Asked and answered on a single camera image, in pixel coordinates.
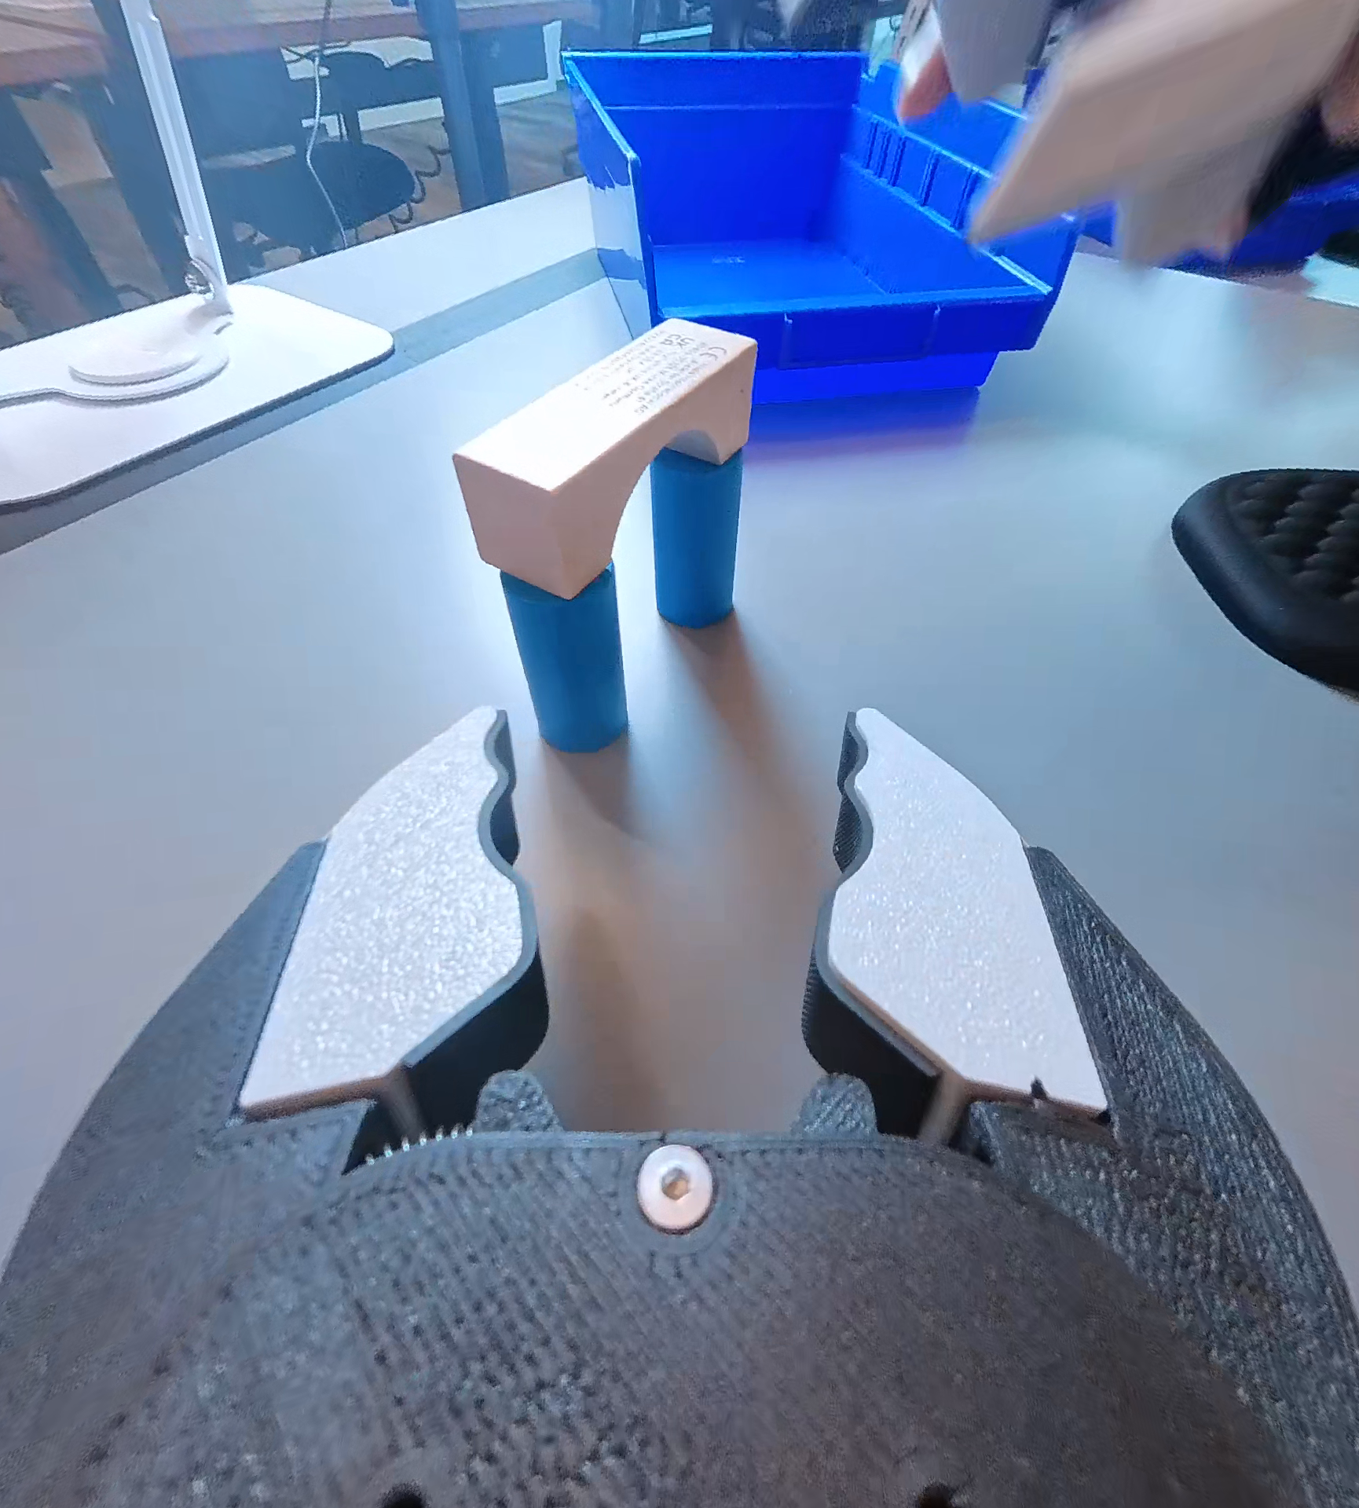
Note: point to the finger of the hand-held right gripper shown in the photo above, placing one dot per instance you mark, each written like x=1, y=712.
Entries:
x=1151, y=106
x=1187, y=224

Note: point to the natural wooden arch block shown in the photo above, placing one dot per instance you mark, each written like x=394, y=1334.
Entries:
x=538, y=519

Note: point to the white document stand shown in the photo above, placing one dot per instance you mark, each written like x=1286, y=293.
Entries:
x=279, y=354

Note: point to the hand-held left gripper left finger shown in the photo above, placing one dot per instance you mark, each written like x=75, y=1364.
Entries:
x=397, y=943

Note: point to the blue wooden cylinder block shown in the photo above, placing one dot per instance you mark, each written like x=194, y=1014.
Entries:
x=699, y=543
x=568, y=672

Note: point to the blue plastic bin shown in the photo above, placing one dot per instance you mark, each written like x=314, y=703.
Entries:
x=750, y=177
x=1316, y=224

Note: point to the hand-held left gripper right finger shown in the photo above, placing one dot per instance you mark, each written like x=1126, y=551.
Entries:
x=963, y=954

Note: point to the black wrist rest pad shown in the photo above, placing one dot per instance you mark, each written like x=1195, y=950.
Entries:
x=1316, y=566

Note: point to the black office chair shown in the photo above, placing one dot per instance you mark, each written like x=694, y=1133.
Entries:
x=362, y=177

